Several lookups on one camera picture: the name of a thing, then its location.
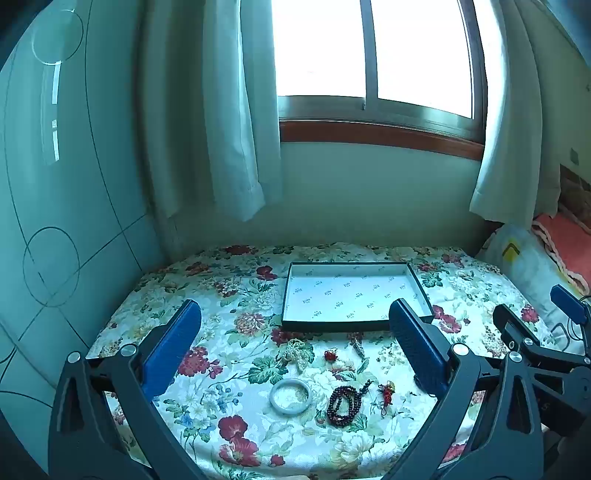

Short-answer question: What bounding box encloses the brown headboard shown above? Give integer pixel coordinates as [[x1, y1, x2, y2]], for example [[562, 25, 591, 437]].
[[558, 164, 591, 217]]

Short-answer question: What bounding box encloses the window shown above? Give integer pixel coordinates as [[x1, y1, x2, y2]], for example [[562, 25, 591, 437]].
[[240, 0, 490, 139]]

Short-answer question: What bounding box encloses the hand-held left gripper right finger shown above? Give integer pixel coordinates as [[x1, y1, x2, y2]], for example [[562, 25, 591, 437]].
[[383, 299, 557, 480]]

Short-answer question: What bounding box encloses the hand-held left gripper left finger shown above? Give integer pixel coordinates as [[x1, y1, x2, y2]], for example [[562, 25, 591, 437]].
[[48, 299, 208, 480]]

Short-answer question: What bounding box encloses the floral bedsheet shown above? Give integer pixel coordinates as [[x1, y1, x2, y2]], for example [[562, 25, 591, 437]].
[[85, 244, 555, 480]]

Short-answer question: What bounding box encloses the pale curtain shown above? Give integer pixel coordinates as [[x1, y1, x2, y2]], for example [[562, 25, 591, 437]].
[[466, 0, 591, 229], [134, 0, 283, 224]]

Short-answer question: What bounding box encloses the white printed shallow box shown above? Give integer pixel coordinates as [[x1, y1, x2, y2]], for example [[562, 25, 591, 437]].
[[281, 261, 435, 333]]

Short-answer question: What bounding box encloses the white pillow with yellow print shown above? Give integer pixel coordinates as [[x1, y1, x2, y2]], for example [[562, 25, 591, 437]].
[[475, 223, 583, 352]]

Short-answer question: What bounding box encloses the wooden window sill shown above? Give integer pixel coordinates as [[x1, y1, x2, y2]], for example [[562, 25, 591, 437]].
[[279, 119, 485, 161]]

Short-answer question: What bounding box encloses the red gold knot charm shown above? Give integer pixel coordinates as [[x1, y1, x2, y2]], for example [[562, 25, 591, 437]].
[[376, 381, 398, 418]]

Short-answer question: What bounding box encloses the dark red bead bracelet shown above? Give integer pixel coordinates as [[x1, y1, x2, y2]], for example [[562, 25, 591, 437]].
[[327, 379, 372, 425]]

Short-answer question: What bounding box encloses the pearl necklace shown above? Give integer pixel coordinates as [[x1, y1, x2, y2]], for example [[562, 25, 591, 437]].
[[276, 338, 315, 372]]

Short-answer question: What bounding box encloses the pale jade bangle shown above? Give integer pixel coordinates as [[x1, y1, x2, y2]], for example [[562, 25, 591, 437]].
[[270, 378, 313, 414]]

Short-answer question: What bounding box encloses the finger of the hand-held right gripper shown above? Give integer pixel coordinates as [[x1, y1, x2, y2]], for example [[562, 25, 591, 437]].
[[550, 285, 591, 326], [492, 305, 591, 370]]

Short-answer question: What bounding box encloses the glossy wardrobe with circle lines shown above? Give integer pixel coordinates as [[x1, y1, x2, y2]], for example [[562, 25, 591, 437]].
[[0, 0, 181, 467]]

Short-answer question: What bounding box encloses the pink blanket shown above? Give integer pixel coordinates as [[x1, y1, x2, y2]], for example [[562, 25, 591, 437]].
[[531, 212, 591, 296]]

